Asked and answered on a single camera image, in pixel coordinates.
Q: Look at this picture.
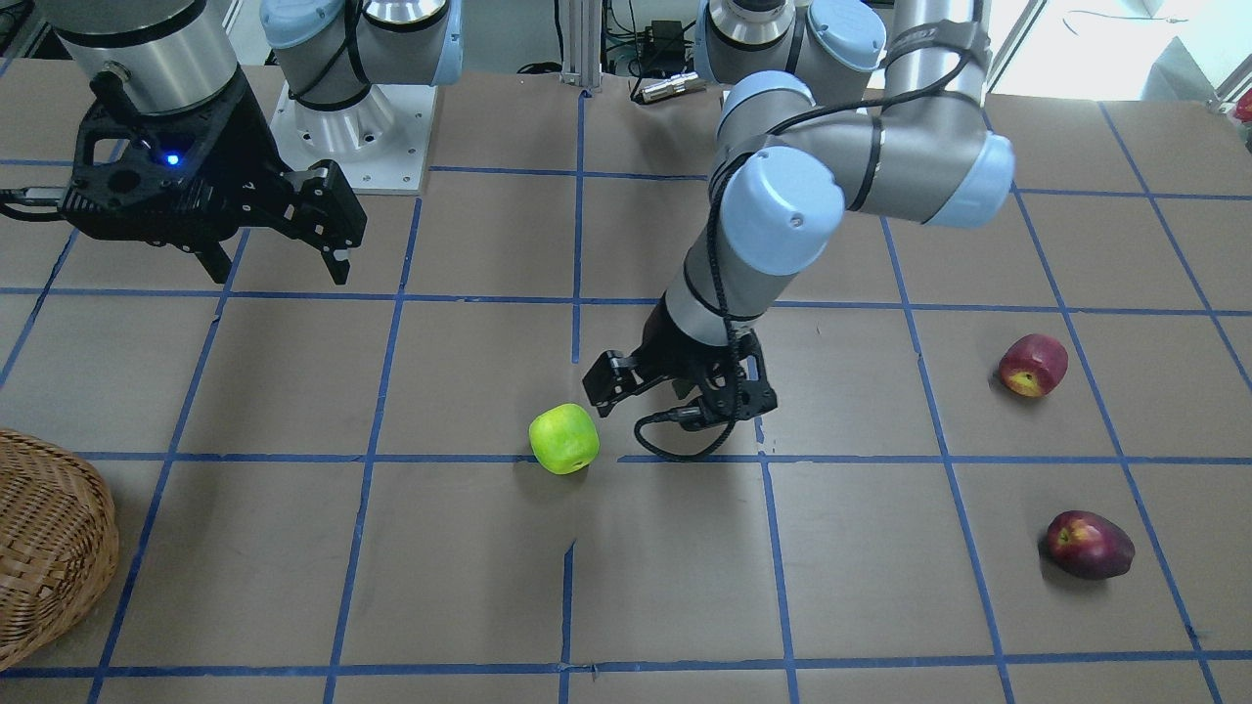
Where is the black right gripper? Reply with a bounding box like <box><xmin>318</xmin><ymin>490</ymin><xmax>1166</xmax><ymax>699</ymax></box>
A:
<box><xmin>58</xmin><ymin>66</ymin><xmax>368</xmax><ymax>286</ymax></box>

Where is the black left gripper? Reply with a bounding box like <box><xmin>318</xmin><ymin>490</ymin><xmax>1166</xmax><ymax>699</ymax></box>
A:
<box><xmin>582</xmin><ymin>299</ymin><xmax>777</xmax><ymax>431</ymax></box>

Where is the green apple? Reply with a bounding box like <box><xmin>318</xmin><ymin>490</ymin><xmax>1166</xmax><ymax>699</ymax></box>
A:
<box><xmin>528</xmin><ymin>405</ymin><xmax>601</xmax><ymax>475</ymax></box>

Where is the red yellow apple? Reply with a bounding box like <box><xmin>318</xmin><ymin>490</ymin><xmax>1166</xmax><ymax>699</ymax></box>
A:
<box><xmin>997</xmin><ymin>333</ymin><xmax>1069</xmax><ymax>398</ymax></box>

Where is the dark red apple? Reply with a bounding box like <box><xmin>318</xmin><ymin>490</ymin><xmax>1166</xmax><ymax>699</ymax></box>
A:
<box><xmin>1043</xmin><ymin>509</ymin><xmax>1137</xmax><ymax>581</ymax></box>

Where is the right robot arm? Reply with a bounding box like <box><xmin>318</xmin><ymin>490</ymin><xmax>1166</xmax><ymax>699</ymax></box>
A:
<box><xmin>25</xmin><ymin>1</ymin><xmax>464</xmax><ymax>286</ymax></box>

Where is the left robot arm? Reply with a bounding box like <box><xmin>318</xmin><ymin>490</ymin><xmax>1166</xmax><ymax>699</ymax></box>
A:
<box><xmin>583</xmin><ymin>1</ymin><xmax>1015</xmax><ymax>431</ymax></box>

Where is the woven wicker basket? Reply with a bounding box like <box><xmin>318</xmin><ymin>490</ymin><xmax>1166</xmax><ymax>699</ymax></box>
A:
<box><xmin>1</xmin><ymin>428</ymin><xmax>119</xmax><ymax>670</ymax></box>

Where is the silver cylindrical connector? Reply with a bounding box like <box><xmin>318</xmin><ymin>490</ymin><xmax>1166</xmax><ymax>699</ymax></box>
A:
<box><xmin>631</xmin><ymin>71</ymin><xmax>707</xmax><ymax>106</ymax></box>

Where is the black power adapter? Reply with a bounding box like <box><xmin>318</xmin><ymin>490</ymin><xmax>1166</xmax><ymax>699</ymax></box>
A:
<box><xmin>635</xmin><ymin>20</ymin><xmax>686</xmax><ymax>63</ymax></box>

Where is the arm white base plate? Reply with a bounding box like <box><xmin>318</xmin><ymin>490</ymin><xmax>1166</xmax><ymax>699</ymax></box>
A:
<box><xmin>270</xmin><ymin>85</ymin><xmax>441</xmax><ymax>195</ymax></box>

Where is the aluminium frame post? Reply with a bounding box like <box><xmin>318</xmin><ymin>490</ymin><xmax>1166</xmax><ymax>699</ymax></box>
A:
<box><xmin>555</xmin><ymin>0</ymin><xmax>603</xmax><ymax>95</ymax></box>

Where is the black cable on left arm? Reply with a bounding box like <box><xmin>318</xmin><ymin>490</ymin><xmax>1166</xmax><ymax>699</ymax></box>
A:
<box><xmin>634</xmin><ymin>20</ymin><xmax>989</xmax><ymax>462</ymax></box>

